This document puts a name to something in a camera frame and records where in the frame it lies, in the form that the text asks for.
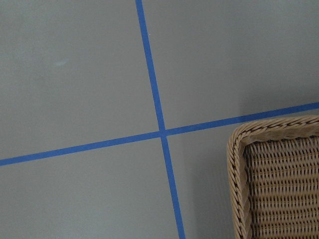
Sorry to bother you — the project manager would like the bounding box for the brown wicker basket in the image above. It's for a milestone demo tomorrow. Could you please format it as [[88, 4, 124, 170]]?
[[227, 116, 319, 239]]

